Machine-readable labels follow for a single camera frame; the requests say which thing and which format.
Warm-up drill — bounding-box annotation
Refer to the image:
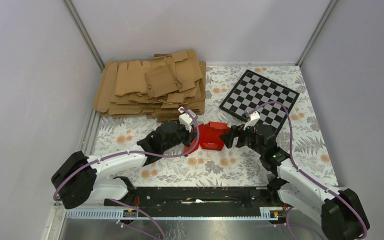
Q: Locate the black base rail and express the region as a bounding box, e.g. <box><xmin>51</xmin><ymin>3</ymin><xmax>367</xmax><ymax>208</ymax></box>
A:
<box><xmin>104</xmin><ymin>186</ymin><xmax>288</xmax><ymax>221</ymax></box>

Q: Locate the stack of brown cardboard blanks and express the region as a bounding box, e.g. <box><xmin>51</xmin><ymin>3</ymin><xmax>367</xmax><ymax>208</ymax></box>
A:
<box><xmin>92</xmin><ymin>49</ymin><xmax>206</xmax><ymax>122</ymax></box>

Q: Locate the red paper box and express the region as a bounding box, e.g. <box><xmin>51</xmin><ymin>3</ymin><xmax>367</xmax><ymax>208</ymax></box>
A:
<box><xmin>190</xmin><ymin>121</ymin><xmax>230</xmax><ymax>153</ymax></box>

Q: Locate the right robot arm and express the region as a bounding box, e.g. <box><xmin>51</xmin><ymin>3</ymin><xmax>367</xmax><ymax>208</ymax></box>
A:
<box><xmin>220</xmin><ymin>124</ymin><xmax>370</xmax><ymax>240</ymax></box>

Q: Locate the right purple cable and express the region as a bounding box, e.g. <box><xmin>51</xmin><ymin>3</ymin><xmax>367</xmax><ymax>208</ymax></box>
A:
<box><xmin>243</xmin><ymin>100</ymin><xmax>368</xmax><ymax>240</ymax></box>

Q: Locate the purple cable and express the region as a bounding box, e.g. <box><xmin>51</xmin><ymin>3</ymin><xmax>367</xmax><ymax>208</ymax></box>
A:
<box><xmin>52</xmin><ymin>106</ymin><xmax>201</xmax><ymax>240</ymax></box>
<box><xmin>243</xmin><ymin>100</ymin><xmax>368</xmax><ymax>240</ymax></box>

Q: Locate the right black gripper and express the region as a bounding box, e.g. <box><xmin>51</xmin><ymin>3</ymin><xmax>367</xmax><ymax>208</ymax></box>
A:
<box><xmin>219</xmin><ymin>120</ymin><xmax>265</xmax><ymax>156</ymax></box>

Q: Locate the floral patterned mat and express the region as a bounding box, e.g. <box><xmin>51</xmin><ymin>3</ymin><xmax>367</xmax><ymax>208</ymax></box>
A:
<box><xmin>93</xmin><ymin>66</ymin><xmax>338</xmax><ymax>187</ymax></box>

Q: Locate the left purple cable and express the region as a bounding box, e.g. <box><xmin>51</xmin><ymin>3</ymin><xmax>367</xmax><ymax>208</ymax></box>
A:
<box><xmin>52</xmin><ymin>106</ymin><xmax>201</xmax><ymax>240</ymax></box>

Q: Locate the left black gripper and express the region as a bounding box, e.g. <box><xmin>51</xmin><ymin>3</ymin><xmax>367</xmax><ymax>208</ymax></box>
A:
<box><xmin>162</xmin><ymin>118</ymin><xmax>200</xmax><ymax>152</ymax></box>

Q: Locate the black white checkerboard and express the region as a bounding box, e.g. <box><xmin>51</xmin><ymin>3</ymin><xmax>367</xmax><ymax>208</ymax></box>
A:
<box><xmin>219</xmin><ymin>70</ymin><xmax>300</xmax><ymax>135</ymax></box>

